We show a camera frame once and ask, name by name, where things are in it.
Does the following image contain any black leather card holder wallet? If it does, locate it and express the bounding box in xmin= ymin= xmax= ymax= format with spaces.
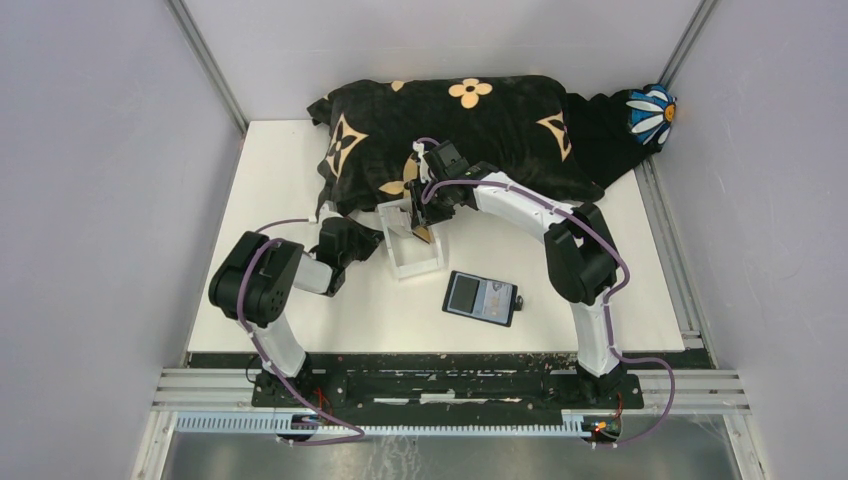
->
xmin=441 ymin=271 xmax=524 ymax=328

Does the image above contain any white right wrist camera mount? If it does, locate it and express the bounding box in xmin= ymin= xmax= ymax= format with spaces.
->
xmin=412 ymin=141 xmax=432 ymax=184

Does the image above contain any gold credit card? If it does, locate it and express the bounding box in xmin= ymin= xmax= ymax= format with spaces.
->
xmin=411 ymin=226 xmax=434 ymax=244

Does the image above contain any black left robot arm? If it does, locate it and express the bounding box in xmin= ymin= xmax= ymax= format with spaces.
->
xmin=208 ymin=216 xmax=385 ymax=407

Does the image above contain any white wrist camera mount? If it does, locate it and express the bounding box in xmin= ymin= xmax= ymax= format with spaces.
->
xmin=412 ymin=141 xmax=432 ymax=184
xmin=307 ymin=202 xmax=342 ymax=226

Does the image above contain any white slotted cable duct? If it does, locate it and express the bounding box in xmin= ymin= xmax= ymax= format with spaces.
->
xmin=173 ymin=410 xmax=591 ymax=437

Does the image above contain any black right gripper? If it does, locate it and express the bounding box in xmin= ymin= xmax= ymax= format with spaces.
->
xmin=408 ymin=176 xmax=455 ymax=229

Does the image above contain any black cloth with daisy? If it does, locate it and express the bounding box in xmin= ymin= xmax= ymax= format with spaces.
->
xmin=566 ymin=84 xmax=677 ymax=189

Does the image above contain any aluminium frame rail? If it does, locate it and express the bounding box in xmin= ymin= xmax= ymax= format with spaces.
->
xmin=151 ymin=369 xmax=751 ymax=415

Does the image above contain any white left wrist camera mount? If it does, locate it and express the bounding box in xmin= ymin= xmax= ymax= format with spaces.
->
xmin=307 ymin=202 xmax=342 ymax=226

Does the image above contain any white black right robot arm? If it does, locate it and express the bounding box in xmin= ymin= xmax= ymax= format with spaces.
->
xmin=406 ymin=138 xmax=627 ymax=408

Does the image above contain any white plastic card tray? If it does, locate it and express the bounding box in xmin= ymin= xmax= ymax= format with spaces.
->
xmin=377 ymin=199 xmax=446 ymax=280

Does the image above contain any black credit card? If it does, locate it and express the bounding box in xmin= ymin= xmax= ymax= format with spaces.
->
xmin=448 ymin=274 xmax=480 ymax=313

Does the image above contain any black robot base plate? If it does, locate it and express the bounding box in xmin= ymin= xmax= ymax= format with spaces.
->
xmin=290 ymin=353 xmax=645 ymax=427

